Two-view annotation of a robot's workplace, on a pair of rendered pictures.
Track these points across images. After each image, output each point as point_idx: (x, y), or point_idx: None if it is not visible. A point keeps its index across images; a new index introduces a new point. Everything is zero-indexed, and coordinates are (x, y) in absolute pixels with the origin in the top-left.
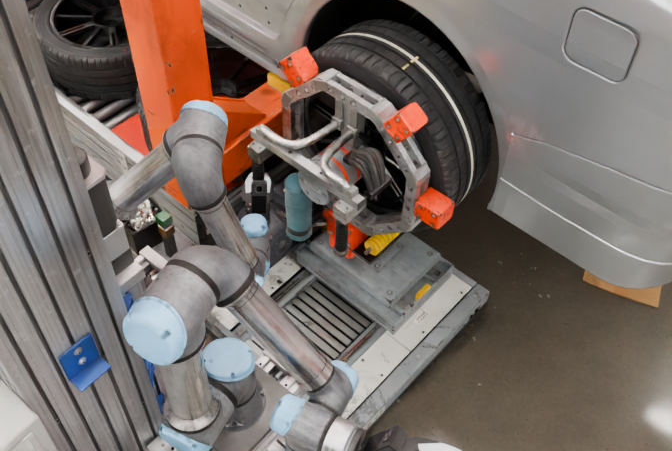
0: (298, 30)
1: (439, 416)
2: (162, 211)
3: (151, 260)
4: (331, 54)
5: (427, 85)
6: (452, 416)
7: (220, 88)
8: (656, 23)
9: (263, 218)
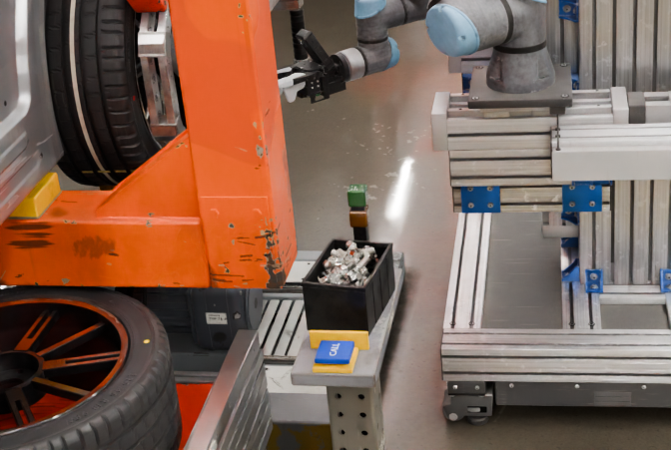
0: (41, 45)
1: (310, 249)
2: (351, 190)
3: (445, 104)
4: None
5: None
6: (302, 243)
7: None
8: None
9: None
